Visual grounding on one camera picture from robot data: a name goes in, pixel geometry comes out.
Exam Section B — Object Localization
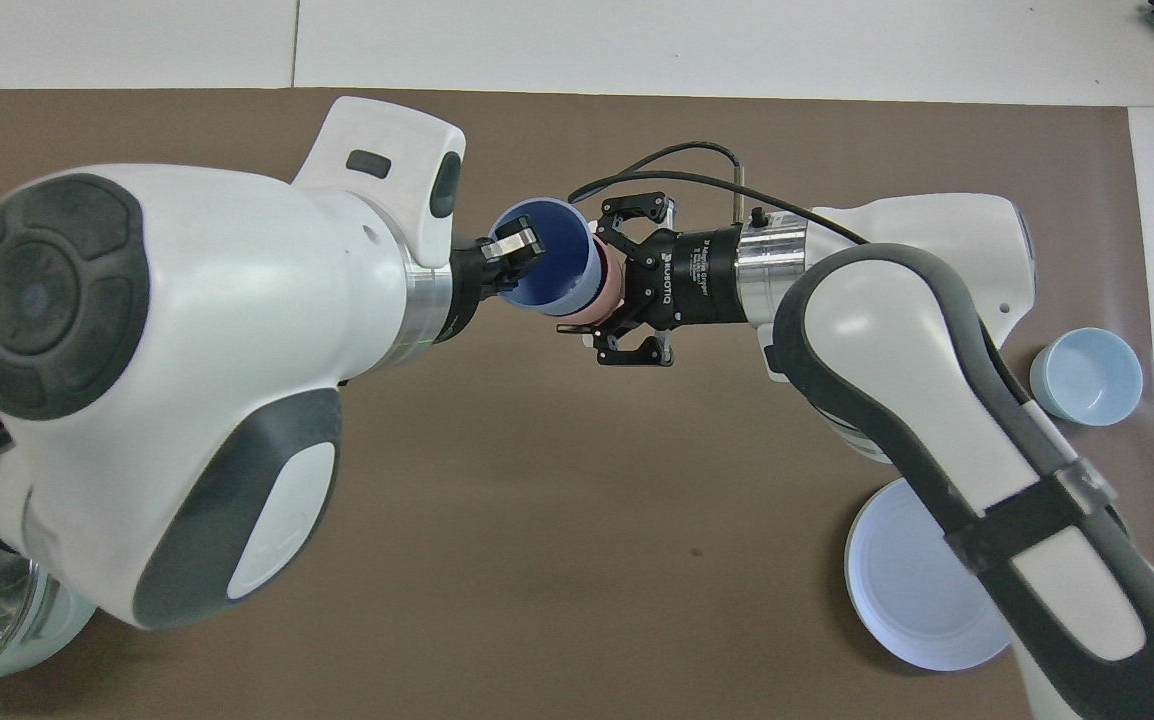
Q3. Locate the pale green electric pot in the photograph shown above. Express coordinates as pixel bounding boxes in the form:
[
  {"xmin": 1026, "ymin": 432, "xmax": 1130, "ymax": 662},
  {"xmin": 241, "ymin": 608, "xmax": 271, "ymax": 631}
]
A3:
[{"xmin": 0, "ymin": 540, "xmax": 100, "ymax": 698}]

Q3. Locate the lavender blue plate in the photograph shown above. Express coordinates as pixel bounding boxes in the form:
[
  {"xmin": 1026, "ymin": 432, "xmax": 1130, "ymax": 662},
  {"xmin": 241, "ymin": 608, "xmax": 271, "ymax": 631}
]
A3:
[{"xmin": 844, "ymin": 478, "xmax": 1016, "ymax": 672}]

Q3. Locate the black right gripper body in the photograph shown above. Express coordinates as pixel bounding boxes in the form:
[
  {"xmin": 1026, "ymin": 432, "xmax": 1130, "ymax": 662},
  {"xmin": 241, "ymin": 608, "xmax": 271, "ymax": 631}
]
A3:
[{"xmin": 637, "ymin": 225, "xmax": 746, "ymax": 329}]

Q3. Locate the brown paper table mat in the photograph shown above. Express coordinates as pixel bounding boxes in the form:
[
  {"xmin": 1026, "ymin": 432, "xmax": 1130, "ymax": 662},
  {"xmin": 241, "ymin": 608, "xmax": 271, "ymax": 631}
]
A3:
[{"xmin": 0, "ymin": 88, "xmax": 1154, "ymax": 720}]

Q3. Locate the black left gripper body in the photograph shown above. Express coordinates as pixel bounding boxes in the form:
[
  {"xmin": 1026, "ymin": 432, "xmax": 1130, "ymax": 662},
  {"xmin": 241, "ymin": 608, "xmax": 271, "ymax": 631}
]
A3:
[{"xmin": 437, "ymin": 238, "xmax": 494, "ymax": 347}]

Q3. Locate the blue plastic cup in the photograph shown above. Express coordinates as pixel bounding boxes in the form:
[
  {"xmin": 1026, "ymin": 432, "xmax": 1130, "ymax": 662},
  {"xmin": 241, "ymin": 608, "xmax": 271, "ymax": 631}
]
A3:
[{"xmin": 489, "ymin": 198, "xmax": 606, "ymax": 317}]

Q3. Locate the light blue bowl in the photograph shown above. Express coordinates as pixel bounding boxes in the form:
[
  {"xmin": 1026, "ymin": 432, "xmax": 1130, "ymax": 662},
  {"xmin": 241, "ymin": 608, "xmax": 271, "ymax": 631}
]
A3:
[{"xmin": 1029, "ymin": 327, "xmax": 1144, "ymax": 428}]

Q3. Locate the pink plastic cup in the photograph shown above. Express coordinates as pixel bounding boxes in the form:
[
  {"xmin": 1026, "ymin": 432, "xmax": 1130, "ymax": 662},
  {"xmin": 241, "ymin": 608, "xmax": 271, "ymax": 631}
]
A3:
[{"xmin": 557, "ymin": 255, "xmax": 630, "ymax": 327}]

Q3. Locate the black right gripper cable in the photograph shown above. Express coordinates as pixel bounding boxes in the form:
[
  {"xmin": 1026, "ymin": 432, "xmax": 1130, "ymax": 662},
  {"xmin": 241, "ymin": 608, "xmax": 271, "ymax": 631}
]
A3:
[{"xmin": 569, "ymin": 142, "xmax": 873, "ymax": 246}]

